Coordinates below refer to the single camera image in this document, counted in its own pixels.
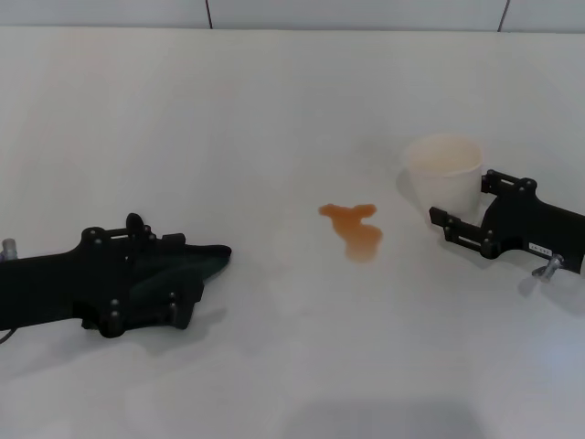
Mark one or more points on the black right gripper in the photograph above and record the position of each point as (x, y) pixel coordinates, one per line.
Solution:
(539, 224)

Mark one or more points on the brown liquid spill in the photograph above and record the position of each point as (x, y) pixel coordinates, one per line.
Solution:
(356, 228)

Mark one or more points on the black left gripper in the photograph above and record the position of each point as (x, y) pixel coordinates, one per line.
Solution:
(55, 283)

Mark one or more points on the white paper cup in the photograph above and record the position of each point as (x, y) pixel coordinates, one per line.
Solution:
(448, 183)

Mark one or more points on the dark blue rag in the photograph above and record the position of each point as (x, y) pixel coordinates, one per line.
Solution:
(205, 260)

